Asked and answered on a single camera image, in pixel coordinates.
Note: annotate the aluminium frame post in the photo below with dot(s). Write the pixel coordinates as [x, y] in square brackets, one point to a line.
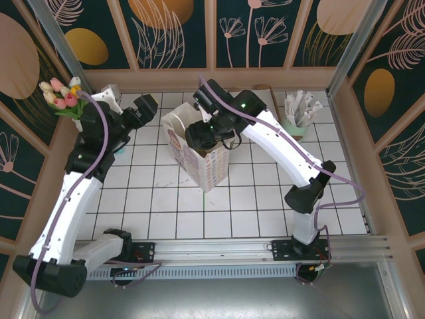
[58, 40]
[358, 40]

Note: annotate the light blue toy shovel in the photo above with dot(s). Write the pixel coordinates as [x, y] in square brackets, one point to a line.
[119, 151]

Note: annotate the paper wrapped straw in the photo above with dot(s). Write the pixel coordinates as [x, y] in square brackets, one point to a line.
[315, 108]
[299, 99]
[288, 106]
[307, 101]

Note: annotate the artificial tulip bouquet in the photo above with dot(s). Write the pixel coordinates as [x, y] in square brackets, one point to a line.
[63, 99]

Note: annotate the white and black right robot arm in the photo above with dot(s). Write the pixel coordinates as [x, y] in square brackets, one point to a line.
[282, 149]

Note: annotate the white ribbed vase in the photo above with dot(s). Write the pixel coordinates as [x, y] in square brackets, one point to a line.
[78, 124]

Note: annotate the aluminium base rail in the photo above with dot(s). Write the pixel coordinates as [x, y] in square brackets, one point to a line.
[212, 247]

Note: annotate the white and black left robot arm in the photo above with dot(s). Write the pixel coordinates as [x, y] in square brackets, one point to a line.
[73, 206]

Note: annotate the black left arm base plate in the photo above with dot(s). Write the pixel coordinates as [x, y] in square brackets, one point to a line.
[146, 251]

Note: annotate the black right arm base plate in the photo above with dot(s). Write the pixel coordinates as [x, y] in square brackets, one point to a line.
[282, 251]

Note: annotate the white printed paper bag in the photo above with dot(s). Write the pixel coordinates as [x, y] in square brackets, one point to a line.
[212, 172]

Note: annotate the mint green straw holder cup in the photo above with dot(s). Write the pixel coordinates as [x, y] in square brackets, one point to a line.
[297, 133]

